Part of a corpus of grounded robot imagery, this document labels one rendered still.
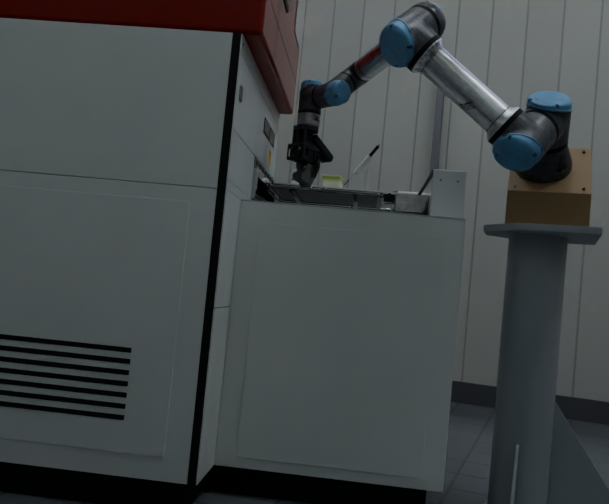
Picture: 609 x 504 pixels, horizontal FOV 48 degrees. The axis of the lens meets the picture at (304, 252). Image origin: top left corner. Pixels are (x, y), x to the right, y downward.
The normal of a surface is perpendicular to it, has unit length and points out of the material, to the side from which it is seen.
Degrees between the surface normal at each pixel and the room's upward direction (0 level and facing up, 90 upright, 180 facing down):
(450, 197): 90
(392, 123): 90
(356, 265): 90
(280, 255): 90
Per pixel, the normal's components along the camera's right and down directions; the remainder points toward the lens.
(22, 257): -0.08, -0.05
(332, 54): -0.34, -0.07
